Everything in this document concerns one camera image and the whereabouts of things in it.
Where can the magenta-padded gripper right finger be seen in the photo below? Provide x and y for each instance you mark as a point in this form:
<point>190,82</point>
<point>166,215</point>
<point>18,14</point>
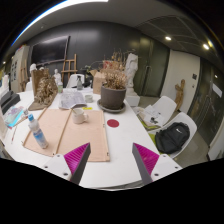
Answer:
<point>146,160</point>

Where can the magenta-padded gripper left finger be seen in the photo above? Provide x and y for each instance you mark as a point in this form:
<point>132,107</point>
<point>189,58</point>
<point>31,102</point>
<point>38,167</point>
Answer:
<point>76,160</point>

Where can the white blue-capped drink bottle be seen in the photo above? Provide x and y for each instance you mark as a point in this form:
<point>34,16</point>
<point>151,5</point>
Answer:
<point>37,132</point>

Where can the black backpack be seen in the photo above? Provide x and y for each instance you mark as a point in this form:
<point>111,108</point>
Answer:
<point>171,138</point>

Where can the white ceramic mug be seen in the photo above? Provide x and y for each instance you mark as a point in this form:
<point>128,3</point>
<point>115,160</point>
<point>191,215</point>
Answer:
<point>79,117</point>

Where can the stack of papers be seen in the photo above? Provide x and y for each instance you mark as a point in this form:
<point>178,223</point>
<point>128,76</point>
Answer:
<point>151,115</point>

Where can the flat round red coaster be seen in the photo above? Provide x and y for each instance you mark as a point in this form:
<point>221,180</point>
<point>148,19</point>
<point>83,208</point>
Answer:
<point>113,123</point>

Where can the small yellow packet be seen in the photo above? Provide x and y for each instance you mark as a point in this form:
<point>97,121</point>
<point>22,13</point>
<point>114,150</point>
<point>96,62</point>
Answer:
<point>87,108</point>

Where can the grey printed newspaper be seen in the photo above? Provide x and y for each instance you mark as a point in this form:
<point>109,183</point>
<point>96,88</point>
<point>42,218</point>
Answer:
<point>71,99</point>

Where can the small white cup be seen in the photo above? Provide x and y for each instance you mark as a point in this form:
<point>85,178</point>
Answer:
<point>89,98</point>

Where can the red pencil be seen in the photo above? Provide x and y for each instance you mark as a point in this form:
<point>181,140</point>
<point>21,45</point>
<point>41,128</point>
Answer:
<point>14,134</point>

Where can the grey pot with dried plant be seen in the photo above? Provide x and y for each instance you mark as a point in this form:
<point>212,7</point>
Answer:
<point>113,96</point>

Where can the wooden figure sculpture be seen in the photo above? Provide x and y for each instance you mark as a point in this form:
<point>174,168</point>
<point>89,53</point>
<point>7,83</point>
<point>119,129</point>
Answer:
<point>180,95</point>

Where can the small green-labelled bottle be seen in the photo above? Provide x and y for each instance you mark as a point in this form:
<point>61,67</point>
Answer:
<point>60,88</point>

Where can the brown relief sculpture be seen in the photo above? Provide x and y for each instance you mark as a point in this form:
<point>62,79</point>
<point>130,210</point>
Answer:
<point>45,91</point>

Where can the colourful booklet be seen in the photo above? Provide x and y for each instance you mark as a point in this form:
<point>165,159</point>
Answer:
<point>14,116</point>

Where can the clear spray bottle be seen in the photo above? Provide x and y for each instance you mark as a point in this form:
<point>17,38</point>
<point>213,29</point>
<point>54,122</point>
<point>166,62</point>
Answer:
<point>79,84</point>

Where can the brown cardboard box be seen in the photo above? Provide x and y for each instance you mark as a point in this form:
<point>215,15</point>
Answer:
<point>98,83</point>

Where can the white plaster standing figure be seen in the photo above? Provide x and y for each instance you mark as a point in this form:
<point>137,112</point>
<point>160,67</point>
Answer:
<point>57,76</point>

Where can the black box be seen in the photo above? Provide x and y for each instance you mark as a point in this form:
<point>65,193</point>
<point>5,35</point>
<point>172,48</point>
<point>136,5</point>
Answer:
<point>9,101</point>

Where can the tall white plaster statue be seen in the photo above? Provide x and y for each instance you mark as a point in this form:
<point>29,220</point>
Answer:
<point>131,71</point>

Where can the wooden easel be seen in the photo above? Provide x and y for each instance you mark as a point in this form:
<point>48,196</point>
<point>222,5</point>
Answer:
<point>69,68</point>

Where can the red cardboard box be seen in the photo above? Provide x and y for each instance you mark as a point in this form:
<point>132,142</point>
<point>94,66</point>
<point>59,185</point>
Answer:
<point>108,64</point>

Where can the white plaster bust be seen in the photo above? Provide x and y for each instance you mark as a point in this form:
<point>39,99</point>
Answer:
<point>32,68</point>

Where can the white cabinet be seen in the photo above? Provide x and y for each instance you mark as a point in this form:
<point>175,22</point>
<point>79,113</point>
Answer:
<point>18,68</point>

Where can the round ceiling spotlight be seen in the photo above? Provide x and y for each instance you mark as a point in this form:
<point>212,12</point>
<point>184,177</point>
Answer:
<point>206,46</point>
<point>168,38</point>

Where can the bright ceiling light panel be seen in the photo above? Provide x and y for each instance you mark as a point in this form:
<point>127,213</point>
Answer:
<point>56,8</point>

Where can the black wall screen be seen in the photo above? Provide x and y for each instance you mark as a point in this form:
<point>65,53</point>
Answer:
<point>50,50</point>

